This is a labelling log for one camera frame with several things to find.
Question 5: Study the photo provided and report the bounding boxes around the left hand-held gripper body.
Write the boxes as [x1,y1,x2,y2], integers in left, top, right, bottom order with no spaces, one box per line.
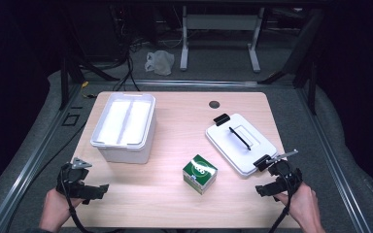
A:
[55,157,93,199]

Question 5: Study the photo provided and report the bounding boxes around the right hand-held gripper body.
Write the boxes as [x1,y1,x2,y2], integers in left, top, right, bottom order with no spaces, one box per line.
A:
[266,149,304,196]

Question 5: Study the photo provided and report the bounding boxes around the white plastic storage box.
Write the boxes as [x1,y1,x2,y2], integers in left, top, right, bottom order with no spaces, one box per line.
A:
[89,92,157,165]

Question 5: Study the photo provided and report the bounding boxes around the green cardboard box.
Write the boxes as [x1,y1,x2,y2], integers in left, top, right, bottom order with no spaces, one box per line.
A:
[182,153,219,196]

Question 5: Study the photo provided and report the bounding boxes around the person's right hand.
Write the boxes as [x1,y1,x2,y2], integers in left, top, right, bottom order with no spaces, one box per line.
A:
[273,182,322,231]

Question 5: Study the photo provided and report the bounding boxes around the person's left hand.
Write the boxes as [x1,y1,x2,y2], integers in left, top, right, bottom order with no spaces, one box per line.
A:
[39,187,85,233]

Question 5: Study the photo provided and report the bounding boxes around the black metal stand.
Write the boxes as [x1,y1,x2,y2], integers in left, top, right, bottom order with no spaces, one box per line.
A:
[258,9,325,115]
[59,54,120,111]

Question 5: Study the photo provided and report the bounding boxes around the crumpled clear plastic bag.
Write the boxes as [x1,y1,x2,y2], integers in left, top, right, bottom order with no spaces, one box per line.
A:
[144,50,176,77]

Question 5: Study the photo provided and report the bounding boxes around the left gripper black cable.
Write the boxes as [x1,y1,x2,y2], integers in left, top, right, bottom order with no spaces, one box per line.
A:
[59,163,124,233]

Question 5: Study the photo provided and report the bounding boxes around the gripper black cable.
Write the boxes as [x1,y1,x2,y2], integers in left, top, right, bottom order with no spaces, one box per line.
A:
[59,163,124,233]
[267,168,294,233]

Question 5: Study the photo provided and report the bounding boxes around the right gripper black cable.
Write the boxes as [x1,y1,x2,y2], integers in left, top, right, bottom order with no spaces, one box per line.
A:
[267,168,294,233]

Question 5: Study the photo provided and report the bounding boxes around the white lid with black handle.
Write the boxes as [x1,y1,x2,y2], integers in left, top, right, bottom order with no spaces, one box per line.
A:
[205,113,279,178]

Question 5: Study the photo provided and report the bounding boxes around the aluminium floor rail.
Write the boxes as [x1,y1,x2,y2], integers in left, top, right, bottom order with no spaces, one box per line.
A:
[299,87,373,233]
[0,84,83,233]
[122,79,260,89]

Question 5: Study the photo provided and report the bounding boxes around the yellow plug cable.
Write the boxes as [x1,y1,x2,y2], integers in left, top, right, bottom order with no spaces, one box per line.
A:
[80,81,98,100]

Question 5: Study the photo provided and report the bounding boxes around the bundle of black cables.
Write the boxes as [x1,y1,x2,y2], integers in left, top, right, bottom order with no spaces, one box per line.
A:
[112,52,142,92]

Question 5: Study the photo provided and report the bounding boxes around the white metal table frame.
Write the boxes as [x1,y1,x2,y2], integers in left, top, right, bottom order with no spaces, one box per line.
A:
[179,5,266,74]

